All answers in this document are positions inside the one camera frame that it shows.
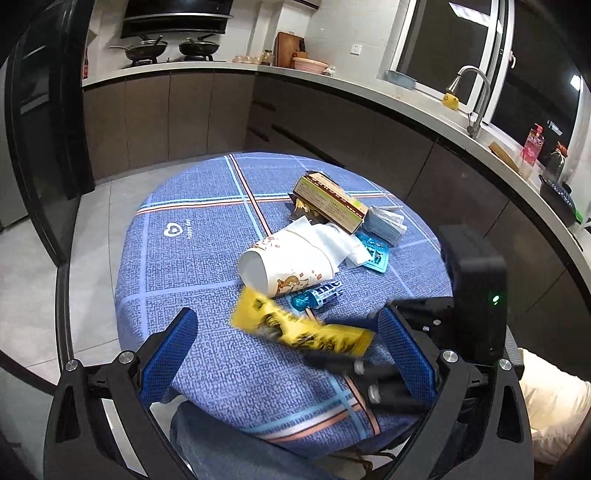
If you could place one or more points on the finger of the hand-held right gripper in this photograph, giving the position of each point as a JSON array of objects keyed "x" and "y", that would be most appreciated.
[
  {"x": 341, "y": 364},
  {"x": 392, "y": 397}
]

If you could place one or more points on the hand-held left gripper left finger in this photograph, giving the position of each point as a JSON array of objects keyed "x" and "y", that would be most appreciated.
[{"x": 168, "y": 355}]

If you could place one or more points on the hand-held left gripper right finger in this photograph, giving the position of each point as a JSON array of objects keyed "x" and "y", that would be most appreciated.
[{"x": 406, "y": 355}]

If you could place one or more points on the yellow snack packet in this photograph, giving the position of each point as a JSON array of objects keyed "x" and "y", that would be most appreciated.
[{"x": 323, "y": 334}]

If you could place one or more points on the white printed paper cup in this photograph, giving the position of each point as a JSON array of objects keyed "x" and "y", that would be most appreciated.
[{"x": 286, "y": 265}]

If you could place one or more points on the tan cardboard box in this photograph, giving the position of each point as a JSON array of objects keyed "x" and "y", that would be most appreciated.
[{"x": 328, "y": 198}]

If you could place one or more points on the person's right forearm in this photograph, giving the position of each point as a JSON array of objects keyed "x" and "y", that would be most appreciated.
[{"x": 558, "y": 406}]

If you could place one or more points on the small blue plastic bottle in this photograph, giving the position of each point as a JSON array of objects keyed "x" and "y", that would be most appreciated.
[{"x": 323, "y": 293}]

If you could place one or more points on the blue plaid tablecloth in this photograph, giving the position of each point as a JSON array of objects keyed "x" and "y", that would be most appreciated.
[{"x": 198, "y": 258}]

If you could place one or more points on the blue blister pack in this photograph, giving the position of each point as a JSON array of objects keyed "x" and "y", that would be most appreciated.
[{"x": 376, "y": 256}]

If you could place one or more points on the grey packet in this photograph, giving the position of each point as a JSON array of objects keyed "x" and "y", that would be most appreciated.
[{"x": 385, "y": 226}]

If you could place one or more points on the white tissue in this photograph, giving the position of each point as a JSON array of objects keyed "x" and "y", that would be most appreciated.
[{"x": 334, "y": 242}]

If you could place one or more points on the dark patterned pot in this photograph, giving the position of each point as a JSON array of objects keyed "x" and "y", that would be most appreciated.
[{"x": 558, "y": 198}]

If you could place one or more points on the brown board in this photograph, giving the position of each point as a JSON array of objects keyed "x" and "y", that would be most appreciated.
[{"x": 505, "y": 157}]

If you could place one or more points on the dark glass bottle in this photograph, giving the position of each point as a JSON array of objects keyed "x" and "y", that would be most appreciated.
[{"x": 556, "y": 164}]

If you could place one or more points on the brown crumpled wrapper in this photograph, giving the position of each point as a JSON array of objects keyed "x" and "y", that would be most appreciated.
[{"x": 300, "y": 212}]

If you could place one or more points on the pink bottle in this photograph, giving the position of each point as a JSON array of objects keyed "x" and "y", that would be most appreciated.
[{"x": 532, "y": 147}]

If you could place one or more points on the steel faucet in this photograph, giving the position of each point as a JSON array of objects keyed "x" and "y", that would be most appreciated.
[{"x": 480, "y": 110}]

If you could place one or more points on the yellow duck toy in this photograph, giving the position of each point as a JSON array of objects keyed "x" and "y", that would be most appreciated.
[{"x": 450, "y": 101}]

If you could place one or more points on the brown kitchen counter cabinet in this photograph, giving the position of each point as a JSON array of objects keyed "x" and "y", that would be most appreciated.
[{"x": 184, "y": 120}]

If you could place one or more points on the black refrigerator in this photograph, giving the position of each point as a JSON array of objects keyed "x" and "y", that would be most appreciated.
[{"x": 51, "y": 138}]

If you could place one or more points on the kitchen window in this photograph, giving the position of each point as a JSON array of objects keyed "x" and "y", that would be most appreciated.
[{"x": 443, "y": 37}]

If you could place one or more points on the pink basin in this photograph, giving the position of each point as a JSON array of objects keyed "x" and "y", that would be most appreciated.
[{"x": 309, "y": 64}]

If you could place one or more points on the red bottle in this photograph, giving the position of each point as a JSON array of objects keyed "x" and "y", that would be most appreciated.
[{"x": 85, "y": 64}]

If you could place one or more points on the black wok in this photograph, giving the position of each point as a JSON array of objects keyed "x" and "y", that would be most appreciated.
[
  {"x": 198, "y": 46},
  {"x": 143, "y": 50}
]

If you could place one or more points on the glass jar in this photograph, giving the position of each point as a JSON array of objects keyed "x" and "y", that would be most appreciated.
[{"x": 267, "y": 57}]

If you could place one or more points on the wooden cutting board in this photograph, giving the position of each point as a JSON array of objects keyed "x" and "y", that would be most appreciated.
[{"x": 288, "y": 46}]

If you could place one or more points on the black range hood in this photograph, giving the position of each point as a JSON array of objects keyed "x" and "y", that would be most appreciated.
[{"x": 175, "y": 18}]

